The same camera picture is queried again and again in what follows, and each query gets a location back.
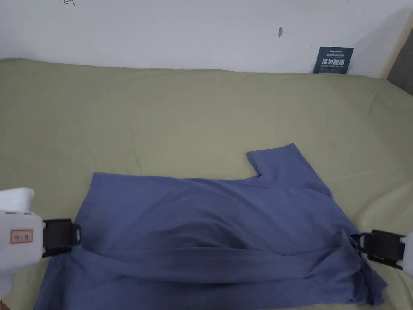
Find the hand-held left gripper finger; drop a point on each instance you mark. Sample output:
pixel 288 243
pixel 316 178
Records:
pixel 76 234

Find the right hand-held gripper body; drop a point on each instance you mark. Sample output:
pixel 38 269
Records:
pixel 388 249

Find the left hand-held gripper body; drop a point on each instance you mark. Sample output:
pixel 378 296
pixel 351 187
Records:
pixel 19 232

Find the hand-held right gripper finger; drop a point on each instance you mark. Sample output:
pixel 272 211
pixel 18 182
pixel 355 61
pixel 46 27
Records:
pixel 364 245

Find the blue short-sleeved shirt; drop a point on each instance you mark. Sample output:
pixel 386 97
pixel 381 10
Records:
pixel 206 226

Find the person's left hand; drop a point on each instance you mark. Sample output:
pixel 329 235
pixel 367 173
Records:
pixel 3 306

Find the bed with pale green sheet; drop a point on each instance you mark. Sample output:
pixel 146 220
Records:
pixel 135 109

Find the grey padded headboard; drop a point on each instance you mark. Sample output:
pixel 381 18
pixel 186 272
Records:
pixel 403 67

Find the dark teal printed card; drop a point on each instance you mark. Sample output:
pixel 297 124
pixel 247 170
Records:
pixel 333 61

